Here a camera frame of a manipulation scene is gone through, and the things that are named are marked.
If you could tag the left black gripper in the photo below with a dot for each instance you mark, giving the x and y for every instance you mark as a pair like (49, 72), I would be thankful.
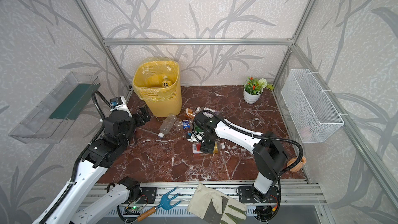
(138, 116)

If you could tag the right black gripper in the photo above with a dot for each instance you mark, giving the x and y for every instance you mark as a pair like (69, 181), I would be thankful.
(207, 144)

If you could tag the red yellow label bottle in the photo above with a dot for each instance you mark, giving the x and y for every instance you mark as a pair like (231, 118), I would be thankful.
(197, 148)

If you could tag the yellow label tea bottle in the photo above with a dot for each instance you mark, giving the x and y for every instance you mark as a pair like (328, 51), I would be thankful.
(166, 82)

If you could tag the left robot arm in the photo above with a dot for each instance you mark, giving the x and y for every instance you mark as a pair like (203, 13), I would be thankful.
(109, 143)

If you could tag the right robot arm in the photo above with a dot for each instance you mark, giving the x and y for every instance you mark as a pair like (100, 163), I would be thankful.
(267, 149)

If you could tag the yellow ribbed waste bin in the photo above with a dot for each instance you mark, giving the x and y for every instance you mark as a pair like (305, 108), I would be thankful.
(163, 109)

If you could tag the clear yellow bin liner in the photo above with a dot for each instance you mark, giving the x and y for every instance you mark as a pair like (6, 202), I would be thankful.
(147, 81)

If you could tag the grape juice bottle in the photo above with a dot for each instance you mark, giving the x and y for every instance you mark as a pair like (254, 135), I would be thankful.
(209, 110)

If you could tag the blue label crushed bottle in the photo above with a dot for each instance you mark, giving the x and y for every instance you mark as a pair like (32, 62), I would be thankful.
(183, 124)

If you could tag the brown coffee drink bottle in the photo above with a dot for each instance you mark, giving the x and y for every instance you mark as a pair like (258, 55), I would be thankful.
(190, 113)

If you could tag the clear crushed bottle white cap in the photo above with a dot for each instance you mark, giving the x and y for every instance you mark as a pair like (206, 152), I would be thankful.
(167, 125)

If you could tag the white pot with flowers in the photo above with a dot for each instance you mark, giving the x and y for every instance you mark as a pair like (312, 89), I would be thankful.
(254, 87)

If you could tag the blue garden hand fork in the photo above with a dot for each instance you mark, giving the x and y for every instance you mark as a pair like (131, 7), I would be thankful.
(165, 203)

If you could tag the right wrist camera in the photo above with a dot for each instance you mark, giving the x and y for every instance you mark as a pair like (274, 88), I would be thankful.
(195, 137)

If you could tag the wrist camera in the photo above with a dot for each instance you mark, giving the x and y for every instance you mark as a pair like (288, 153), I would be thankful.
(119, 104)
(195, 137)

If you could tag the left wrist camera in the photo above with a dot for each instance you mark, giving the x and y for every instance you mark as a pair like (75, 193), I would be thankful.
(119, 104)

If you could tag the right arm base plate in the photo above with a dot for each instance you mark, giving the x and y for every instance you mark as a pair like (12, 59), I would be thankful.
(249, 195)

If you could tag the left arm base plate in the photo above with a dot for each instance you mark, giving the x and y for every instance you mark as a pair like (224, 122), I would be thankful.
(148, 195)

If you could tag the clear acrylic wall shelf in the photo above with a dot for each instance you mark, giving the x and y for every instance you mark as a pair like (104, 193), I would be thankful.
(52, 118)

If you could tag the white wire mesh basket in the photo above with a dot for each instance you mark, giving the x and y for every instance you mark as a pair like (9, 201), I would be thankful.
(312, 112)

